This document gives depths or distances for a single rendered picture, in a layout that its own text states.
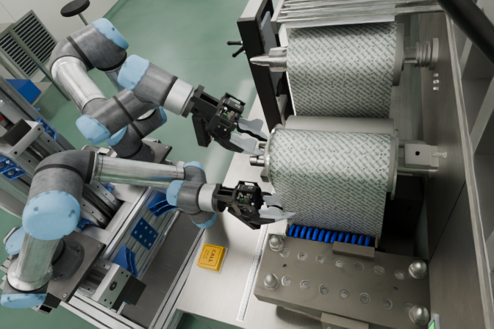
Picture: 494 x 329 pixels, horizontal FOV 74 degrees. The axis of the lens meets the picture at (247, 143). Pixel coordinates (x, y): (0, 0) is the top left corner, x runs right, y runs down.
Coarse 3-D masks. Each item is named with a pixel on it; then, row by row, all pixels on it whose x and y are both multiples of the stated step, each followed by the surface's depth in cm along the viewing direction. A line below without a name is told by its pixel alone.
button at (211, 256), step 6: (204, 246) 102; (210, 246) 102; (216, 246) 102; (204, 252) 101; (210, 252) 101; (216, 252) 100; (222, 252) 100; (198, 258) 100; (204, 258) 100; (210, 258) 99; (216, 258) 99; (222, 258) 100; (198, 264) 99; (204, 264) 99; (210, 264) 98; (216, 264) 98; (216, 270) 98
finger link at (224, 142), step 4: (216, 136) 75; (228, 136) 75; (216, 140) 75; (220, 140) 75; (224, 140) 74; (228, 140) 75; (220, 144) 75; (224, 144) 74; (228, 144) 75; (232, 144) 75; (228, 148) 75; (232, 148) 75; (236, 148) 76; (240, 148) 75; (240, 152) 76
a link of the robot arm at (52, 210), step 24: (48, 168) 82; (72, 168) 85; (48, 192) 76; (72, 192) 80; (24, 216) 74; (48, 216) 75; (72, 216) 78; (24, 240) 86; (48, 240) 84; (24, 264) 90; (48, 264) 95; (24, 288) 95
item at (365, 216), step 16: (288, 192) 76; (304, 192) 74; (288, 208) 82; (304, 208) 80; (320, 208) 78; (336, 208) 76; (352, 208) 74; (368, 208) 72; (304, 224) 87; (320, 224) 84; (336, 224) 82; (352, 224) 79; (368, 224) 77
